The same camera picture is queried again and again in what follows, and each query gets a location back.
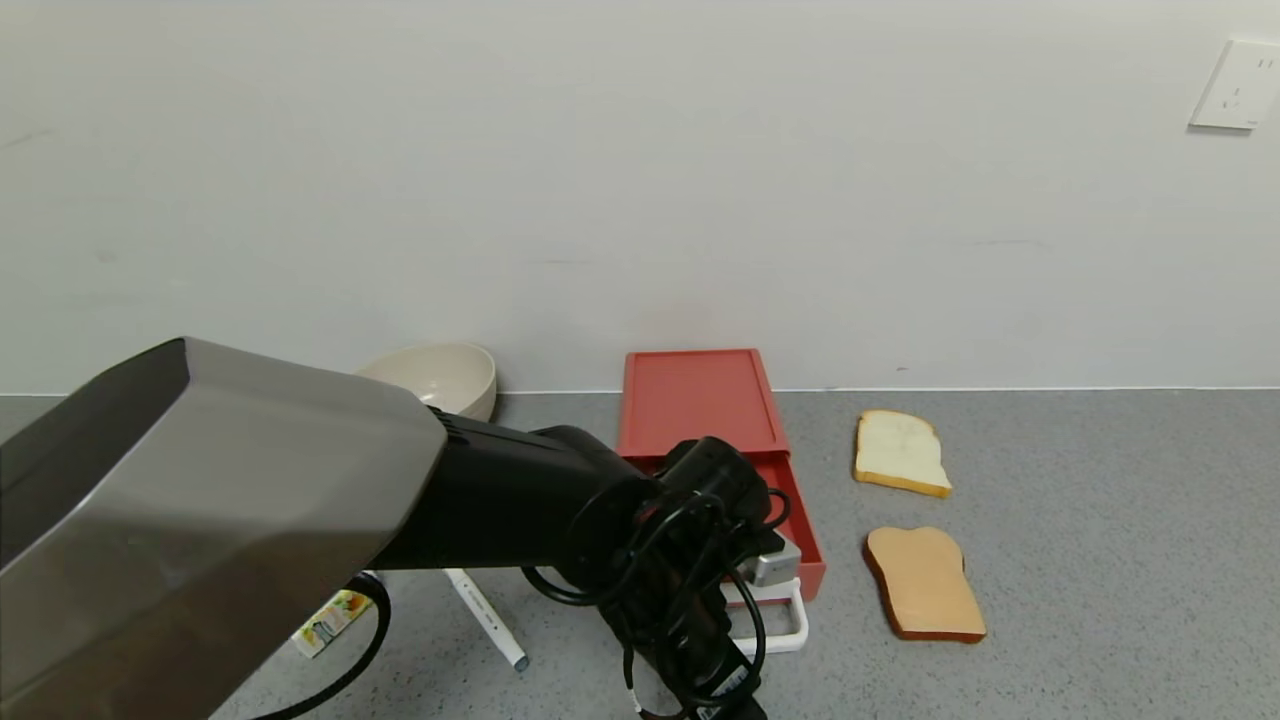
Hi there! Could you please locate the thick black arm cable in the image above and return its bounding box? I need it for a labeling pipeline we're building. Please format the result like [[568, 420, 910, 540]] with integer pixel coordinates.
[[250, 573, 392, 720]]

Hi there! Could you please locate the white bread slice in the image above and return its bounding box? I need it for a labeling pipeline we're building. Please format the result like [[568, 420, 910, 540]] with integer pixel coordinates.
[[853, 409, 953, 499]]

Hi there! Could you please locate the white wall outlet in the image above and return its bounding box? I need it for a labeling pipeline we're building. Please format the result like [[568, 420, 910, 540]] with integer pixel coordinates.
[[1188, 39, 1280, 131]]

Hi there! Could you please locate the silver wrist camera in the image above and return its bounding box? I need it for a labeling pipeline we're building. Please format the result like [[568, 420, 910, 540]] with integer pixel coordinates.
[[740, 540, 804, 589]]

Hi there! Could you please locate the white marker pen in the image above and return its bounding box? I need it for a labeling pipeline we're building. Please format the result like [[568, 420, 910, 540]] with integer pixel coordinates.
[[444, 568, 529, 672]]

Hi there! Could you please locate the small white drink carton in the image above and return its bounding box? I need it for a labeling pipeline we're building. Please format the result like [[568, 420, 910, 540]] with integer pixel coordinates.
[[292, 589, 374, 658]]

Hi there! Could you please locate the beige bowl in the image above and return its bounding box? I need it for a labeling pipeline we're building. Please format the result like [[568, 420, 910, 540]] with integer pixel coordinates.
[[357, 343, 498, 423]]

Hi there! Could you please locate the black wrist cable bundle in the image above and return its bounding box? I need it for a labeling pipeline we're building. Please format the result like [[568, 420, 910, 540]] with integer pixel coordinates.
[[520, 488, 793, 720]]

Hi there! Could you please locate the brown toast slice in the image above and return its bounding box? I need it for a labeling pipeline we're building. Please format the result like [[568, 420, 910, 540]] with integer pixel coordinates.
[[864, 526, 987, 644]]

